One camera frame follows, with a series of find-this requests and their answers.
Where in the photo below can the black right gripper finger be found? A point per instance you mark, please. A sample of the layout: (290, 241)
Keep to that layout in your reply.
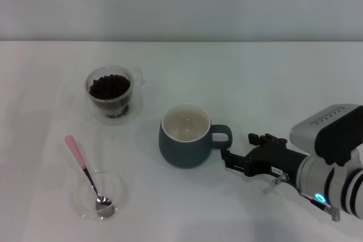
(236, 161)
(273, 141)

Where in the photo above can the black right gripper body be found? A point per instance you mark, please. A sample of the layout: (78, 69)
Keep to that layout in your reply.
(272, 159)

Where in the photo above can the dark green ceramic mug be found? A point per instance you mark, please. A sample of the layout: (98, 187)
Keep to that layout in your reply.
(181, 154)

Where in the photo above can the clear glass saucer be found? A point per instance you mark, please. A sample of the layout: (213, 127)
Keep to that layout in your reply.
(117, 188)

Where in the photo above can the metal wrist connector white tube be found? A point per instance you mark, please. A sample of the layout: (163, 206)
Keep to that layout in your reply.
(280, 179)

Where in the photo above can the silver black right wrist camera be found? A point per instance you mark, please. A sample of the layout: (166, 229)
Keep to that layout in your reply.
(312, 128)

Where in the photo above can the clear double-wall glass cup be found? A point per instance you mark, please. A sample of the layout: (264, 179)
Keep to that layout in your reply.
(95, 103)

